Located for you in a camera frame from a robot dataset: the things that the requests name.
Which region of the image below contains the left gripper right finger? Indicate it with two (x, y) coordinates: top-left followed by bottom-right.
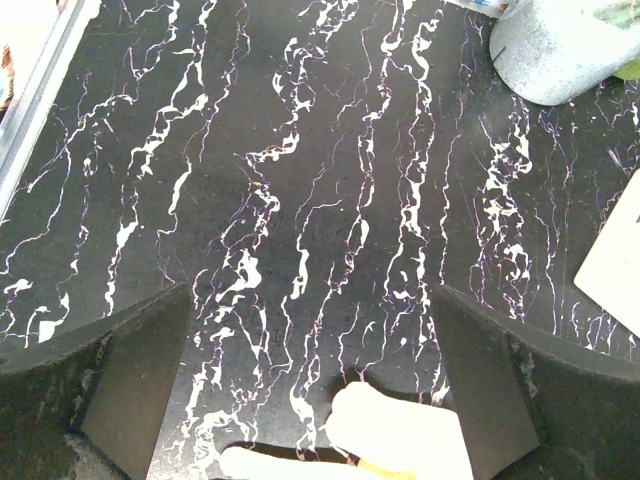
(432, 286), (639, 479)

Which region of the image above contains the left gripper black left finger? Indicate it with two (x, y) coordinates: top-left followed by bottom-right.
(1, 284), (192, 479)

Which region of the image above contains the white plastic storage basket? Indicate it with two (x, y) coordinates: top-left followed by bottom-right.
(574, 173), (640, 335)

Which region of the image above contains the cream leather glove rear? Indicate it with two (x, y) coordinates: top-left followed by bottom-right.
(325, 381), (473, 479)

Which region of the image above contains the cream leather glove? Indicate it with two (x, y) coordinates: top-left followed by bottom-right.
(219, 446), (376, 480)
(325, 381), (473, 479)

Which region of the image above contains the cream leather glove front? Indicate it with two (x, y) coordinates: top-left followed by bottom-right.
(219, 446), (376, 480)

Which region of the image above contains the grey metal bucket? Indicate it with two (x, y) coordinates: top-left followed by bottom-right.
(489, 1), (639, 106)

